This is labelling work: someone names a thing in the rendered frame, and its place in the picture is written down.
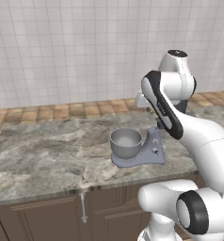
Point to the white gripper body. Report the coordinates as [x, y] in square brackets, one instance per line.
[140, 100]

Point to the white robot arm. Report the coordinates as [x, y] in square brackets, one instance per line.
[204, 147]

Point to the grey mixer bowl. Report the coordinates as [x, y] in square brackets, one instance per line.
[125, 146]

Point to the grey-blue stand mixer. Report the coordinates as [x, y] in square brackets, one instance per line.
[152, 150]

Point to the brown cupboard door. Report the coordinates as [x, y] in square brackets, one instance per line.
[120, 213]
[38, 219]

